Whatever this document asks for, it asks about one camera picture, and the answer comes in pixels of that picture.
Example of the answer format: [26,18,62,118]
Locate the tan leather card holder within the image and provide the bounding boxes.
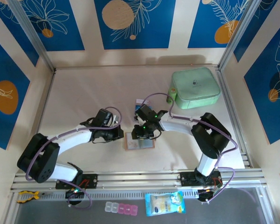
[125,131,155,152]

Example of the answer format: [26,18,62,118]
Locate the blue picture card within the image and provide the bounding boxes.
[134,104,154,112]

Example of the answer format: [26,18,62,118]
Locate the small green bottle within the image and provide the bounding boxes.
[167,86,178,104]

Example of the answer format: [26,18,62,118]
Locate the black controller board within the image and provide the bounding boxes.
[64,188,86,199]
[197,186,222,203]

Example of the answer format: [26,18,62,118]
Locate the mint green zip case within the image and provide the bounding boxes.
[172,67,220,110]

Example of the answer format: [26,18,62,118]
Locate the blue white snack packet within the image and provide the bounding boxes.
[145,191,186,217]

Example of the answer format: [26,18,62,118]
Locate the pink clear pill organizer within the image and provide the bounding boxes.
[105,202,139,215]

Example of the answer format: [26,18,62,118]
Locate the grey metal shelf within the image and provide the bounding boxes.
[4,188,275,224]

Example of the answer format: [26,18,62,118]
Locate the wide aluminium base rail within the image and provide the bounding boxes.
[10,171,268,192]

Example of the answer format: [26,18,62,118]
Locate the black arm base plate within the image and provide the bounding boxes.
[55,174,98,189]
[179,171,222,187]

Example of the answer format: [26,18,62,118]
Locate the slotted grey cable duct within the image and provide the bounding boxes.
[13,190,262,199]

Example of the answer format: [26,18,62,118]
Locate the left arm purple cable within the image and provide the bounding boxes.
[25,106,122,210]

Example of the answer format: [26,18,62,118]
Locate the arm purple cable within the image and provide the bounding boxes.
[141,92,238,203]
[25,106,122,210]

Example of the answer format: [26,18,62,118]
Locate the aluminium side rail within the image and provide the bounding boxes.
[215,66,252,169]

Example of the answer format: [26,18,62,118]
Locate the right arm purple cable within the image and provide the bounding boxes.
[141,92,238,203]

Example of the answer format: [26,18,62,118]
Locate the yellow handled pliers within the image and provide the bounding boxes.
[16,190,47,204]

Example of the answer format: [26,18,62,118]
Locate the aluminium frame post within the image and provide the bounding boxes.
[7,0,56,72]
[217,0,265,70]

